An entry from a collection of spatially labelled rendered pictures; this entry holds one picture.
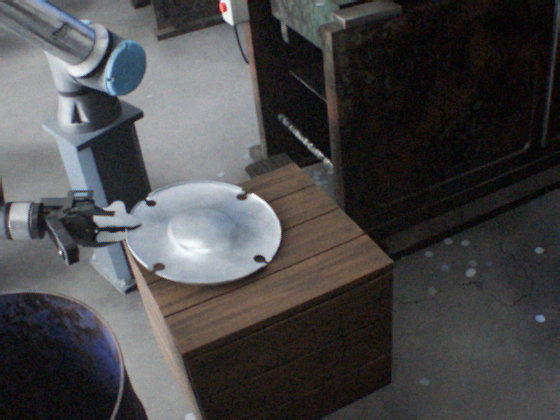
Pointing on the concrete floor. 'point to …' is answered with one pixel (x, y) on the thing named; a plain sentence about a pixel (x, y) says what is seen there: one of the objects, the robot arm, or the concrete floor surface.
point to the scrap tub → (61, 361)
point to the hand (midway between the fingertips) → (135, 227)
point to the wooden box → (281, 316)
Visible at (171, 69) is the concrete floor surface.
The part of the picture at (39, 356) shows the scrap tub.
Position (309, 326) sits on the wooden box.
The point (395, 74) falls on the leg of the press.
